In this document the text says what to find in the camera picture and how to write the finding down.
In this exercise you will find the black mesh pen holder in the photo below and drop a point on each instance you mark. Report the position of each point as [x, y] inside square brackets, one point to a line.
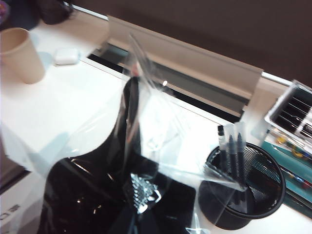
[268, 207]

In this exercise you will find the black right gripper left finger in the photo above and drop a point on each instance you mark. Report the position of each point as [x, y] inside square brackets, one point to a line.
[125, 219]

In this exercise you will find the black mask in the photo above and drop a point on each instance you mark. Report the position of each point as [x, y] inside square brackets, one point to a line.
[85, 182]

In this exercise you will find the white earbuds case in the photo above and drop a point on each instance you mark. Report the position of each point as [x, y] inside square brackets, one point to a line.
[67, 56]

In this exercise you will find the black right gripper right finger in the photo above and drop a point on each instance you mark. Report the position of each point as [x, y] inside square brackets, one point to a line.
[148, 224]

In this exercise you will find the teal colourful printed box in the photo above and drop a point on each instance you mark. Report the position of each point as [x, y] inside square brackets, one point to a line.
[287, 146]
[299, 197]
[295, 170]

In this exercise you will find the black pen with clear cap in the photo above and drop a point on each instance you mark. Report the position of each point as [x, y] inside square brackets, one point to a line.
[231, 151]
[240, 156]

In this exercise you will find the black capped pen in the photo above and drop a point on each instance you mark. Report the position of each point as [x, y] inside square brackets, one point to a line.
[221, 136]

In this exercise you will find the beige paper cup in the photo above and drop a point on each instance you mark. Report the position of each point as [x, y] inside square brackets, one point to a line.
[24, 61]

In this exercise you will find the brown desk divider panel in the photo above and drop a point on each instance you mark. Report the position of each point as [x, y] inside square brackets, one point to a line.
[219, 24]

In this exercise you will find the clear plastic case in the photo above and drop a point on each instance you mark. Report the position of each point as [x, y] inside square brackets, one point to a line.
[292, 109]

